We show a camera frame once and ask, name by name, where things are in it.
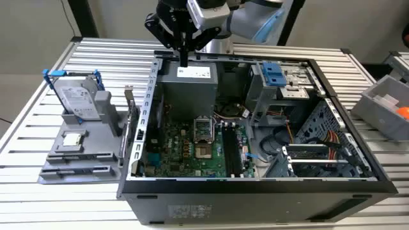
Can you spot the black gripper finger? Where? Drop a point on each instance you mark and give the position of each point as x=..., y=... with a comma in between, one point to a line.
x=163, y=33
x=205, y=38

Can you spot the dark blue RAM stick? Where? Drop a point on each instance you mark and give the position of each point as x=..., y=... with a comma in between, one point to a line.
x=75, y=171

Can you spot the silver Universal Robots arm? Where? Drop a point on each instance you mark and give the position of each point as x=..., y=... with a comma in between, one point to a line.
x=243, y=24

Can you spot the black RAM slot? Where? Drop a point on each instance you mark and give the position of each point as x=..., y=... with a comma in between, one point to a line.
x=229, y=151
x=225, y=151
x=235, y=151

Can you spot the grey power supply unit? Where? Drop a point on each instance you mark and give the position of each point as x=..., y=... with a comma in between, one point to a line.
x=188, y=95

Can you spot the blue plastic drive latch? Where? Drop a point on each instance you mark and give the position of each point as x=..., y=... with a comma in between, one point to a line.
x=273, y=74

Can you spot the brown round cooler fan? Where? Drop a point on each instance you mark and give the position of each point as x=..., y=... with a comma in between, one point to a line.
x=228, y=109

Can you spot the grey metal drive bay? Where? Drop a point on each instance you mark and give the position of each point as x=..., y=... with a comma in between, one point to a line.
x=268, y=98

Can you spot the hard disk in blue carrier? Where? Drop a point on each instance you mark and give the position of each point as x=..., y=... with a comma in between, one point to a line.
x=76, y=95

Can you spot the metal locking lever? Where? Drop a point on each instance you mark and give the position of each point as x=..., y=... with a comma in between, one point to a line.
x=215, y=131

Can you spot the CPU socket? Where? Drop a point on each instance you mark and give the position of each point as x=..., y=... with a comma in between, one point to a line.
x=203, y=152

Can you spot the grey plastic parts rack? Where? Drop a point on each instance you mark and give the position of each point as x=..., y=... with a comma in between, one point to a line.
x=96, y=143

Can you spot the silver CPU chip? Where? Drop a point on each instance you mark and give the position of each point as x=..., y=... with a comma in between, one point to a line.
x=72, y=139

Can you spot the teal port connector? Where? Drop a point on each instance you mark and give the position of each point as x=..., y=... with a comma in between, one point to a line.
x=153, y=160

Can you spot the green motherboard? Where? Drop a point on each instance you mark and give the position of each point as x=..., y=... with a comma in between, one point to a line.
x=204, y=167

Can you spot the grey metal disk cage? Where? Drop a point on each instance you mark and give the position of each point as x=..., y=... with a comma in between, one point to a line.
x=319, y=161

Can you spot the white block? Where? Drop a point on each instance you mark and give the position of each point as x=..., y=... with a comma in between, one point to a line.
x=388, y=99

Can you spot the grey plastic bin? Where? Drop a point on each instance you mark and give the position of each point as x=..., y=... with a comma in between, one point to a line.
x=380, y=119

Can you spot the orange ball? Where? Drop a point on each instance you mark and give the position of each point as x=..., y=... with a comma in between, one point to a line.
x=403, y=112

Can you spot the black open PC case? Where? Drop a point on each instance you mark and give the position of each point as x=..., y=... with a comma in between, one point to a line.
x=224, y=206

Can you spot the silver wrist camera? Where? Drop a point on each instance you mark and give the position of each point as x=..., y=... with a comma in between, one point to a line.
x=208, y=12

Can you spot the graphics card with metal bracket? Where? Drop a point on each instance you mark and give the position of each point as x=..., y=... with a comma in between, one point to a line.
x=133, y=112

